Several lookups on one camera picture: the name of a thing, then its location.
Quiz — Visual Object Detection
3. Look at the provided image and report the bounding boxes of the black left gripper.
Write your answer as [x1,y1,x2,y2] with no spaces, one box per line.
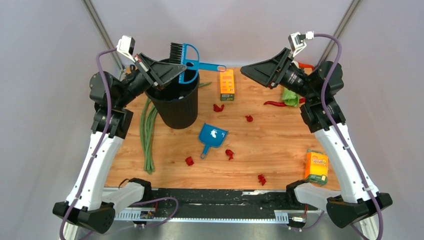
[116,52,187,108]

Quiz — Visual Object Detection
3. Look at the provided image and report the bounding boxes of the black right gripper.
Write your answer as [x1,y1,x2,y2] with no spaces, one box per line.
[240,47,317,102]

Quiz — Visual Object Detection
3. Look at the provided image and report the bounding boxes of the blue plastic dustpan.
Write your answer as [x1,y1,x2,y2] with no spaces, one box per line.
[198,123,229,159]

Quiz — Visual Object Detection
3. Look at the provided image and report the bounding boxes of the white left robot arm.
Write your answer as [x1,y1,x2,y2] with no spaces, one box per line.
[52,53,187,234]

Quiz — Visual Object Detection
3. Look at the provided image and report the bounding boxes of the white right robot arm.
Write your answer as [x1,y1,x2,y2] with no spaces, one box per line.
[240,48,393,228]

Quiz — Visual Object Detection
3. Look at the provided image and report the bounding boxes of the orange carrot at back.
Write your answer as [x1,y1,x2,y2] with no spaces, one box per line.
[298,62,315,70]

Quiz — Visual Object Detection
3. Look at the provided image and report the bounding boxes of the napa cabbage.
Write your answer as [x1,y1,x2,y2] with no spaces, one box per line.
[281,88,301,107]

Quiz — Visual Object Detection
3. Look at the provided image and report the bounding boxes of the green long beans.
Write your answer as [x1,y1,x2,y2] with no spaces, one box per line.
[139,81,213,175]

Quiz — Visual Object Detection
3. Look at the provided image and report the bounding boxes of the yellow orange carton box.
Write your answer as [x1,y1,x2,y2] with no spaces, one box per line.
[219,69,236,101]

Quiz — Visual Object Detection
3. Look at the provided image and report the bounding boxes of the red chili pepper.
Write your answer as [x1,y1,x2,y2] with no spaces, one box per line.
[263,98,306,107]

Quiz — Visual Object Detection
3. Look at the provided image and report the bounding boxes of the red paper scrap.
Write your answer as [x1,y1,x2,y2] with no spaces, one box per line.
[213,104,225,113]
[225,149,234,161]
[185,156,194,166]
[257,174,267,186]
[245,115,253,122]

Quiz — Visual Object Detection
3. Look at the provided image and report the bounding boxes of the orange juice box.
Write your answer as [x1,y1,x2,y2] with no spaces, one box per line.
[304,149,329,186]

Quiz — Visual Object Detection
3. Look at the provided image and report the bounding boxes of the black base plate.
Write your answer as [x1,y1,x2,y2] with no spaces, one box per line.
[115,188,320,223]

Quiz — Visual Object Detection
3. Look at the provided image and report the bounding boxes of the aluminium frame rail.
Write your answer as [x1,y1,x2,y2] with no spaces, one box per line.
[59,190,382,240]

